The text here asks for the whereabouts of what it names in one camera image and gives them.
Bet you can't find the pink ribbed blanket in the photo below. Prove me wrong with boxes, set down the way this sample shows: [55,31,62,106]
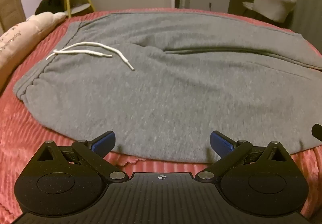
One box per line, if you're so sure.
[0,8,322,217]

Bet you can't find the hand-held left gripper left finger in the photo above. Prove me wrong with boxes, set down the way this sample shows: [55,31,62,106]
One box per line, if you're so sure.
[36,131,129,184]

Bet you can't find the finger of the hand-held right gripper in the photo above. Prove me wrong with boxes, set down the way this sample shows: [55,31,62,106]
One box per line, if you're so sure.
[311,123,322,142]

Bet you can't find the pink printed pillow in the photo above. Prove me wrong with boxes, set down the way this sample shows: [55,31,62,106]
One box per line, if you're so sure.
[0,11,67,89]

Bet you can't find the grey sweat pants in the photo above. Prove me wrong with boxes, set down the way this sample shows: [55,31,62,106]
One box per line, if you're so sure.
[12,11,322,164]

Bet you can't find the black bag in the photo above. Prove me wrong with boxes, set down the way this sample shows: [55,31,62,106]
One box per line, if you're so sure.
[35,0,63,15]

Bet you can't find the white upholstered chair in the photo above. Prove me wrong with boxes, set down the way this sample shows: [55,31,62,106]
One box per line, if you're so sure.
[243,0,297,23]

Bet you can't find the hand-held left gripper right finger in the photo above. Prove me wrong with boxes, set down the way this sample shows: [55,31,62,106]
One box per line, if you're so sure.
[195,131,286,183]

